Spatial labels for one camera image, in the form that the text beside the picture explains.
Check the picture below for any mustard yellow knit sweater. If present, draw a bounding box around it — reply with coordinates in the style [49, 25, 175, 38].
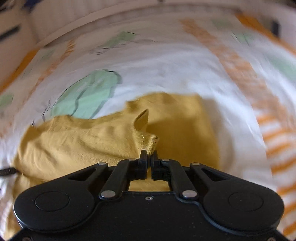
[4, 92, 220, 239]

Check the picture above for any white leaf-print bed sheet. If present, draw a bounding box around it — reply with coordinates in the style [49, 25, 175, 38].
[1, 11, 295, 240]

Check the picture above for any white wooden bed frame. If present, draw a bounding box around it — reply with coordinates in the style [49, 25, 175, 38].
[0, 0, 296, 77]

